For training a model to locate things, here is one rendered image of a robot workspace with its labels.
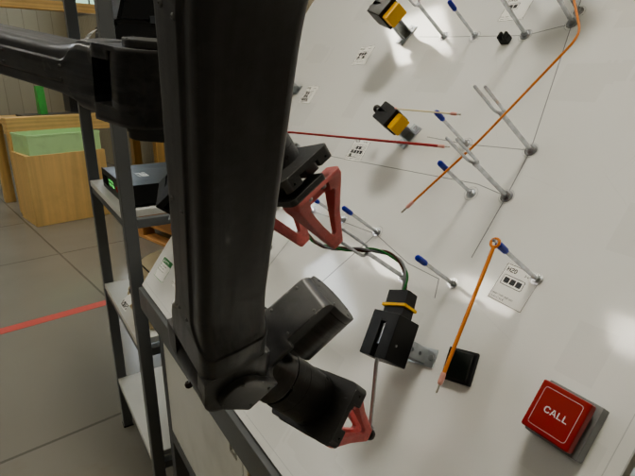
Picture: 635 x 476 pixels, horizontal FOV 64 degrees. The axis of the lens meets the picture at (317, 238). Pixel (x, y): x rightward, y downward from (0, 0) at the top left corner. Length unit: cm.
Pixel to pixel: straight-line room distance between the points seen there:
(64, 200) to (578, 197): 527
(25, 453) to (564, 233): 218
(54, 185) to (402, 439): 513
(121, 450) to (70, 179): 374
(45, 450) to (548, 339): 210
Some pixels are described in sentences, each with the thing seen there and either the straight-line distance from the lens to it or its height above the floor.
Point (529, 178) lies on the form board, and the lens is 72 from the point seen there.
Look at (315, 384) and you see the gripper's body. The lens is 52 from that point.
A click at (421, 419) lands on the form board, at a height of 102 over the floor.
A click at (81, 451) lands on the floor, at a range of 236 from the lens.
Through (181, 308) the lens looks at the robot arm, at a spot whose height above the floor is 127.
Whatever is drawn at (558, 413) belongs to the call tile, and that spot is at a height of 112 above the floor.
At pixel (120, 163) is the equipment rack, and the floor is 120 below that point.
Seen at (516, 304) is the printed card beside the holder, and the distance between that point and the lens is 64.
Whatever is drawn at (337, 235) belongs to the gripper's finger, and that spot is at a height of 127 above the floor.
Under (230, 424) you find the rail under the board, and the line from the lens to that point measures 94.
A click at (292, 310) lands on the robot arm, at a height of 122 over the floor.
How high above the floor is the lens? 142
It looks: 18 degrees down
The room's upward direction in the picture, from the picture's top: straight up
